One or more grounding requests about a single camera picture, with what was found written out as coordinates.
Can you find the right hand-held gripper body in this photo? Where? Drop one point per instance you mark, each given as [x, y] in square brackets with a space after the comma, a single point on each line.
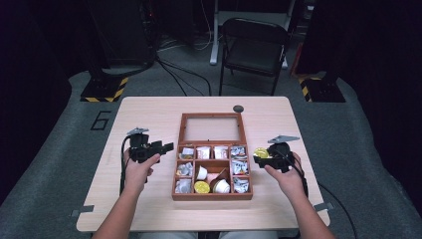
[282, 156]

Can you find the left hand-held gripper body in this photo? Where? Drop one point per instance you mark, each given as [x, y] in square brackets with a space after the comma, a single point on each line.
[141, 149]

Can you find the yellow lid capsule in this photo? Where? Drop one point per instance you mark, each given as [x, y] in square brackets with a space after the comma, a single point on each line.
[261, 152]
[201, 187]

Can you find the brown wooden compartment box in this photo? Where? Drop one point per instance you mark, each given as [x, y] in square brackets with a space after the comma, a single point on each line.
[212, 196]

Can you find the person's left hand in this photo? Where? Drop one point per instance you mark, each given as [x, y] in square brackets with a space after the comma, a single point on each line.
[137, 174]

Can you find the person's right hand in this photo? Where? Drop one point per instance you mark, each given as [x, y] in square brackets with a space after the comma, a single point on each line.
[290, 181]

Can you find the silver foil packet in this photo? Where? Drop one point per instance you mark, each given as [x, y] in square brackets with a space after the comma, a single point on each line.
[183, 186]
[187, 152]
[184, 169]

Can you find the patterned white packet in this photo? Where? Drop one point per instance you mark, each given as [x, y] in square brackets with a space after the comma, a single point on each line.
[238, 151]
[241, 185]
[239, 167]

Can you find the white red packet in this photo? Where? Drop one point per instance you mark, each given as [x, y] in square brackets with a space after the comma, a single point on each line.
[221, 152]
[203, 152]

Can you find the white capsule cup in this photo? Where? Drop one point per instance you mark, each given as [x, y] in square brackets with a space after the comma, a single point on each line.
[221, 186]
[201, 172]

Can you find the black round table cap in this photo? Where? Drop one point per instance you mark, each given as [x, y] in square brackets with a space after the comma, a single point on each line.
[238, 109]

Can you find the grey tape piece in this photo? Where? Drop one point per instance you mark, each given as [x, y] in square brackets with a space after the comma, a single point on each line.
[83, 210]
[324, 206]

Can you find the black yellow striped stand base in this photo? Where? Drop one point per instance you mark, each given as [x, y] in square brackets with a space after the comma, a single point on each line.
[104, 89]
[321, 89]

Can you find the person's light trousers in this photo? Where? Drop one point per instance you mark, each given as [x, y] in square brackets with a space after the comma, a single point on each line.
[166, 235]

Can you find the black folding chair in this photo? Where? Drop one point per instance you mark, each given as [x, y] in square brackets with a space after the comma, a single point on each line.
[252, 49]

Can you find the black equipment cabinet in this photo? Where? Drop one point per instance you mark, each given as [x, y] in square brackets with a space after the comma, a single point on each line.
[122, 30]

